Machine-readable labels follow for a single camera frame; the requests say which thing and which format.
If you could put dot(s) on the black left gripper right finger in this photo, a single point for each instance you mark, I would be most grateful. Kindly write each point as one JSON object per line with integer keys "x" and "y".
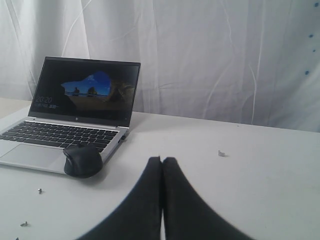
{"x": 186, "y": 215}

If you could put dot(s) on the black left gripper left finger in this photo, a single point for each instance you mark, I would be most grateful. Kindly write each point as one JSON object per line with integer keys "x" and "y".
{"x": 139, "y": 216}

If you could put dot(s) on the small white paper scrap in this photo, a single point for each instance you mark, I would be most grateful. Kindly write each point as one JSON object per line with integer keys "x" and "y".
{"x": 222, "y": 154}

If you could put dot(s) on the black computer mouse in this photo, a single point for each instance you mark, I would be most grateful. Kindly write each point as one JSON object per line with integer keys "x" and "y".
{"x": 82, "y": 161}

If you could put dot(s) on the small metal screw lower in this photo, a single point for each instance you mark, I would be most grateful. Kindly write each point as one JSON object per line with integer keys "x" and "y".
{"x": 24, "y": 224}

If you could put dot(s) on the silver laptop computer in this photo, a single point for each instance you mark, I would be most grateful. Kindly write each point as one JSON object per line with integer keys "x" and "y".
{"x": 76, "y": 102}

